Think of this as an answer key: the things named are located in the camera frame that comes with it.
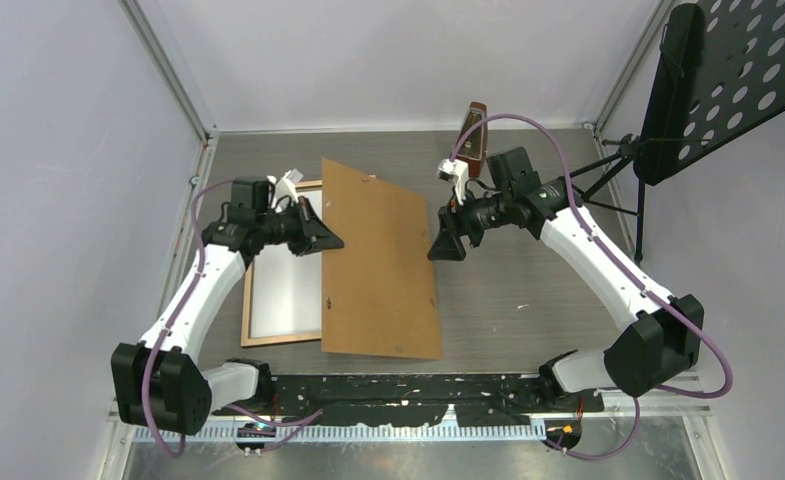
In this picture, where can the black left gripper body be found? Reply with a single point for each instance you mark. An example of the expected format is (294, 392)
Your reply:
(294, 232)

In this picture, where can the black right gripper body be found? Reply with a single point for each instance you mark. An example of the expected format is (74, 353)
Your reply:
(477, 214)

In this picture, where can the beach landscape photo print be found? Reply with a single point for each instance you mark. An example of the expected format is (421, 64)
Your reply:
(286, 291)

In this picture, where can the brown cardboard backing board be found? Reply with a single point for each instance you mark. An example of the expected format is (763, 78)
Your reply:
(379, 295)

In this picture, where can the light wooden picture frame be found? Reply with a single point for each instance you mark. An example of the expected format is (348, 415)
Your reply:
(279, 338)

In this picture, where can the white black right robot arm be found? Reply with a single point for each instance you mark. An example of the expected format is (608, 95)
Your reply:
(658, 331)

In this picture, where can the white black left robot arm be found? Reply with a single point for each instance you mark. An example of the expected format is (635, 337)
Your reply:
(157, 380)

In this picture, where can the brown wooden metronome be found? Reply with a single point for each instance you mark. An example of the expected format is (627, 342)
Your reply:
(473, 150)

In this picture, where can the black perforated music stand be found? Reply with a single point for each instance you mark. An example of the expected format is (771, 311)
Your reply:
(720, 74)

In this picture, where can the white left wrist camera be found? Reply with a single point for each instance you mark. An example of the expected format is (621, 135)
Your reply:
(285, 189)

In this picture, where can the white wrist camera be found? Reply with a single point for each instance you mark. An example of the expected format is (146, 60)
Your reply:
(456, 173)
(285, 189)

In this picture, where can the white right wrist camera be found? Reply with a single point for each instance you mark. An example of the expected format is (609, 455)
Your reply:
(456, 173)

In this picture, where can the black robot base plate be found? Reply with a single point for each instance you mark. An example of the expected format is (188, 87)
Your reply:
(412, 400)

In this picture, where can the aluminium extrusion rail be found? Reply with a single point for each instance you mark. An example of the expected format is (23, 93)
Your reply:
(228, 425)

